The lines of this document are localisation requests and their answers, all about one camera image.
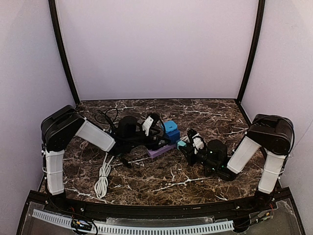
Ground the teal small charger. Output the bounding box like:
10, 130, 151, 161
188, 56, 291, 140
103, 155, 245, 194
177, 140, 187, 149

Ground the blue small charger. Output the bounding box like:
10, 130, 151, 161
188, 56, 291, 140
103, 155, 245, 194
164, 120, 178, 133

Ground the purple power strip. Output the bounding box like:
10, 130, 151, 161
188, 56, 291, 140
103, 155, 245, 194
147, 144, 176, 159

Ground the dark blue cube adapter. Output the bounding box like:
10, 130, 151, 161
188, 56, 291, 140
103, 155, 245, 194
166, 129, 180, 145

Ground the black power adapter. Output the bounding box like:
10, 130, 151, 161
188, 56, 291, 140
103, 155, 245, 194
119, 157, 132, 168

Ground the black USB cable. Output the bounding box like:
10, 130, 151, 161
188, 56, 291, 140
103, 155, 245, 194
94, 108, 119, 128

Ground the white power strip cord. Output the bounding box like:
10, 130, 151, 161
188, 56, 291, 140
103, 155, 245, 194
94, 153, 115, 199

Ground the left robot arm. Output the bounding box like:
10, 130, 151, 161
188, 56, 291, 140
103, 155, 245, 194
41, 105, 171, 195

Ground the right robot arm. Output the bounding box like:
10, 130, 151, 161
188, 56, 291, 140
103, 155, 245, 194
178, 114, 295, 194

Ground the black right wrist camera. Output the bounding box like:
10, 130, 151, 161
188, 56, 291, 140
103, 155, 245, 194
207, 140, 227, 170

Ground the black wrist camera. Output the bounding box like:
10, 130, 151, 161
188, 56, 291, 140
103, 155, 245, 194
207, 140, 227, 170
116, 116, 142, 138

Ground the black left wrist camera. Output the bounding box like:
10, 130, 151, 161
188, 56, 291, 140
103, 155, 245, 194
116, 116, 142, 138

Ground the black front rail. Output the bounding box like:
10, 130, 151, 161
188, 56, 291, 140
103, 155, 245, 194
29, 187, 291, 222

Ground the white slotted cable duct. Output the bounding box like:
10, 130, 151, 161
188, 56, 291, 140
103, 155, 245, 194
32, 209, 234, 235

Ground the black frame post right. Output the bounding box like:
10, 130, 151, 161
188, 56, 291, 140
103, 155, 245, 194
236, 0, 266, 106

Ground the black frame post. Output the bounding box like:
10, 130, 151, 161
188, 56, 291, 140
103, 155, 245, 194
236, 0, 266, 106
48, 0, 80, 105

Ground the black frame post left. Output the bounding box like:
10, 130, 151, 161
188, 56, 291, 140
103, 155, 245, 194
48, 0, 80, 105

